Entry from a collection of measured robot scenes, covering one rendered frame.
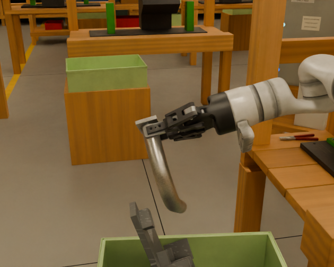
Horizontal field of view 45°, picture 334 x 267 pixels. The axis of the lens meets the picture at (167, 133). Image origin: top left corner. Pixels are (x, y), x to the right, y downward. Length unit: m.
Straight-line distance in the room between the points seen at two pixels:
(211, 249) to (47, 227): 1.81
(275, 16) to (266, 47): 0.11
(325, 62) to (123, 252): 0.63
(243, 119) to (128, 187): 2.36
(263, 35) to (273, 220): 1.53
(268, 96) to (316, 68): 0.09
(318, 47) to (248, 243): 0.95
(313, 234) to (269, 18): 0.74
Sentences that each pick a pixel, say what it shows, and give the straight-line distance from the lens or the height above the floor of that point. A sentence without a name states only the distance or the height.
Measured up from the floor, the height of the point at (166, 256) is 1.03.
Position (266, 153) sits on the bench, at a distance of 1.60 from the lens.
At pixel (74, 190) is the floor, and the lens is 3.04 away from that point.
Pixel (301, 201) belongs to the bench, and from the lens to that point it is 1.34.
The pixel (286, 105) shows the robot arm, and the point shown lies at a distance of 0.73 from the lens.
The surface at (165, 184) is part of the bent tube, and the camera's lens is 0.72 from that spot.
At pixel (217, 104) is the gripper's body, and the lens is 0.71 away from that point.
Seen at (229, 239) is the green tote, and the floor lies 0.95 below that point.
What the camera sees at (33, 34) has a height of 0.21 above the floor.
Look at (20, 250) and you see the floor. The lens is 2.59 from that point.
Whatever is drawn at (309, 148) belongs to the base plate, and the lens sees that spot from 1.64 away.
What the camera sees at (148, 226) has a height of 1.13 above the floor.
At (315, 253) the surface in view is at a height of 0.80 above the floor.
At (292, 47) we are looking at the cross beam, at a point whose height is 1.25.
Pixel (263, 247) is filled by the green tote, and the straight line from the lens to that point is 1.06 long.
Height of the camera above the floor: 1.59
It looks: 24 degrees down
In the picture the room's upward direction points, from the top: straight up
